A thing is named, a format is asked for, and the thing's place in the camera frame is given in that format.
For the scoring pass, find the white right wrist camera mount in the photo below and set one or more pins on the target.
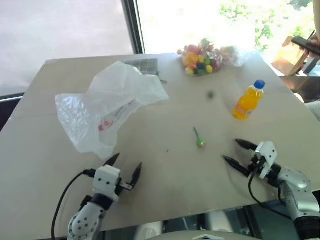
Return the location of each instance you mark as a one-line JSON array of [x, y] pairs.
[[268, 152]]

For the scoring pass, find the brown cardboard box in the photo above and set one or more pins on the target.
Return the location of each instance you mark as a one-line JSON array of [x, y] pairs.
[[287, 60]]

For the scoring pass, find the grey robot torso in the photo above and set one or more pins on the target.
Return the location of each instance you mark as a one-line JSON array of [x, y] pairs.
[[207, 236]]

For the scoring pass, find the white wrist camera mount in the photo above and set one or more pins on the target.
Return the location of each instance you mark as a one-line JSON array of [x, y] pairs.
[[268, 152], [106, 178]]

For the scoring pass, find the black smartphone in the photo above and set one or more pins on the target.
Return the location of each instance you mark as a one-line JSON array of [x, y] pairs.
[[303, 44]]

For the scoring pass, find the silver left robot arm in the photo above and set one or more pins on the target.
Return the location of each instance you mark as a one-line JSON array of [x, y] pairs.
[[85, 220]]

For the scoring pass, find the green lollipop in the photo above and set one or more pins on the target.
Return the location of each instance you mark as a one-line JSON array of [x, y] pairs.
[[200, 143]]

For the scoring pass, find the white translucent plastic bag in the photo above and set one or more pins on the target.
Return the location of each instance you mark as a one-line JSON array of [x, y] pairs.
[[117, 90]]

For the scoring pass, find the orange juice bottle blue cap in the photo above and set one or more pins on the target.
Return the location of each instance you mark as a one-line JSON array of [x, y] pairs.
[[246, 103]]

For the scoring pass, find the black window frame post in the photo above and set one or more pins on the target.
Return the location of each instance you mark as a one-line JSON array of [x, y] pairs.
[[133, 25]]

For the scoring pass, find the clear bag of colourful candies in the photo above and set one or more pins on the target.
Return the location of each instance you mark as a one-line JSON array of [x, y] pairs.
[[200, 60]]

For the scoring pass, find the person's bare hand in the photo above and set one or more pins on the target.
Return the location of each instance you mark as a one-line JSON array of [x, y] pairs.
[[315, 42]]

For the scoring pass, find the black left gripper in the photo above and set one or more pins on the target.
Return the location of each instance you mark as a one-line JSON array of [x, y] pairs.
[[125, 186]]

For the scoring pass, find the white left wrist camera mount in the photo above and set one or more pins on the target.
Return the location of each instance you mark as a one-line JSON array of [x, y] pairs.
[[106, 178]]

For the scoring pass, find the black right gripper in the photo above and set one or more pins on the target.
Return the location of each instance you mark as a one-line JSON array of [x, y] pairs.
[[257, 163]]

